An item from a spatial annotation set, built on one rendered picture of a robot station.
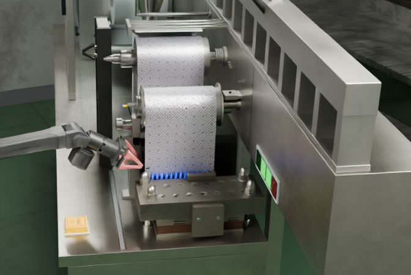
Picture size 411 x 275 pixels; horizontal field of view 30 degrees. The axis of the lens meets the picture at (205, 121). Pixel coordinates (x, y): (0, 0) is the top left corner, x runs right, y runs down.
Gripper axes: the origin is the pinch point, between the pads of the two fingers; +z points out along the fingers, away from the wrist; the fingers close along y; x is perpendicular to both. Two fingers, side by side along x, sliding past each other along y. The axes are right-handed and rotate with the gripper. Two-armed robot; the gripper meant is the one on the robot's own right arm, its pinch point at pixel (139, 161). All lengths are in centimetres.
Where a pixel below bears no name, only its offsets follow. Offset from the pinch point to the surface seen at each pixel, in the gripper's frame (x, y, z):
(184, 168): 4.9, 0.5, 14.8
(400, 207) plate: 49, 84, 31
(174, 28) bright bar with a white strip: 39.8, -29.6, -4.6
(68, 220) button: -25.2, 9.1, -12.9
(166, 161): 4.6, 0.4, 8.0
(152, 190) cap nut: -0.1, 17.7, 2.6
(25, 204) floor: -116, -169, 15
